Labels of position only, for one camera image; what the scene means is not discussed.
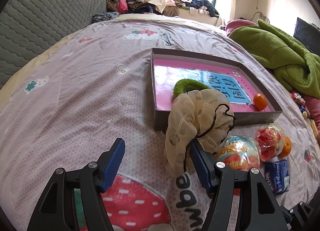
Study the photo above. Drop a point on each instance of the pink strawberry bed sheet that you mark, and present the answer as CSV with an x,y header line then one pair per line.
x,y
95,86

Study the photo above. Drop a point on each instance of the grey quilted headboard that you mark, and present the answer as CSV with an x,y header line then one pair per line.
x,y
30,27

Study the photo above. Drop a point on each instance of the clothes pile on windowsill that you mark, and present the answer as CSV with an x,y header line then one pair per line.
x,y
194,6

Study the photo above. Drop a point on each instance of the clothes pile by headboard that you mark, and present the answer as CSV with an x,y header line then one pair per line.
x,y
115,8

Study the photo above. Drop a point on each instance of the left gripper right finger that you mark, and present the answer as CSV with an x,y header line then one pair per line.
x,y
204,165

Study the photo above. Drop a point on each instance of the black wall television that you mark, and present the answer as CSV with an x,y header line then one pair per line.
x,y
308,34

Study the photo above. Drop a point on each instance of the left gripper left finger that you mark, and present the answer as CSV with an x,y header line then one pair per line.
x,y
109,163

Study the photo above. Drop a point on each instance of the beige mesh drawstring bag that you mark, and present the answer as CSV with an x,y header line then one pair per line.
x,y
205,115

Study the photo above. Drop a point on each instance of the grey cardboard box tray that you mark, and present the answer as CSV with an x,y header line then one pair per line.
x,y
268,115

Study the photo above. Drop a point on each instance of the red toy egg package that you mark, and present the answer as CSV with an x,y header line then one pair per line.
x,y
270,139

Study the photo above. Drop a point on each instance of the green fleece blanket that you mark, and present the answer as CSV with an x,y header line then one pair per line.
x,y
293,65

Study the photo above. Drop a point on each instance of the blue snack packet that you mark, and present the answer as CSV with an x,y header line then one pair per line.
x,y
277,176

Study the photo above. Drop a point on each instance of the blue toy egg package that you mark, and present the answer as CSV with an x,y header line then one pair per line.
x,y
239,153

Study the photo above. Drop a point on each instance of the small doll figure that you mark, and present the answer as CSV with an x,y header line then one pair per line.
x,y
304,112

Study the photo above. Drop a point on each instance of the yellow snack bar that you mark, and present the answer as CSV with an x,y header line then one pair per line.
x,y
315,130

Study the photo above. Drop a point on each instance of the orange tangerine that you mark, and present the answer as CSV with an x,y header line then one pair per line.
x,y
287,147
260,102

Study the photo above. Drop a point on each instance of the red foil candy wrapper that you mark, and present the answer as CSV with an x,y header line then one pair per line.
x,y
298,99

